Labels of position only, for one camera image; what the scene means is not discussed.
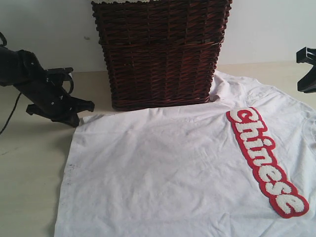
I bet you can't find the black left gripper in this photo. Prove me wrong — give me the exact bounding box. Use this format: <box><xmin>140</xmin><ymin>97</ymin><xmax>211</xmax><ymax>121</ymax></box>
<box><xmin>14</xmin><ymin>50</ymin><xmax>95</xmax><ymax>127</ymax></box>

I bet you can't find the white t-shirt red lettering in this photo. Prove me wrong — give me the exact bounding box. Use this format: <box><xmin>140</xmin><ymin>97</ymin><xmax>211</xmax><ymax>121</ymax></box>
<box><xmin>54</xmin><ymin>72</ymin><xmax>316</xmax><ymax>237</ymax></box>

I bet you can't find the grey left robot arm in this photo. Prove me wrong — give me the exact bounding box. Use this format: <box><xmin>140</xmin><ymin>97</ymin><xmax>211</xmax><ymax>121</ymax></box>
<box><xmin>0</xmin><ymin>47</ymin><xmax>95</xmax><ymax>127</ymax></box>

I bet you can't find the dark brown wicker basket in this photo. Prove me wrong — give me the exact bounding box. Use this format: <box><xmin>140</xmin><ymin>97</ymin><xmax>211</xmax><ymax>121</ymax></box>
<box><xmin>91</xmin><ymin>0</ymin><xmax>231</xmax><ymax>111</ymax></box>

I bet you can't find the white cloth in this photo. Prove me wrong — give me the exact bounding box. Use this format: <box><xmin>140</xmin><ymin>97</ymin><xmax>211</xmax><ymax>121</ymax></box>
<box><xmin>92</xmin><ymin>0</ymin><xmax>150</xmax><ymax>4</ymax></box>

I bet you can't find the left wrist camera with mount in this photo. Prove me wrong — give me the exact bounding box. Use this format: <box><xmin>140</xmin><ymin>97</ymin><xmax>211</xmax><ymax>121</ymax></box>
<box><xmin>45</xmin><ymin>67</ymin><xmax>74</xmax><ymax>94</ymax></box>

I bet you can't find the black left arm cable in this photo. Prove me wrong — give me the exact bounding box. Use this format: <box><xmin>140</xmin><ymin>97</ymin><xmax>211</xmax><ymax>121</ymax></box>
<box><xmin>0</xmin><ymin>32</ymin><xmax>23</xmax><ymax>135</ymax></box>

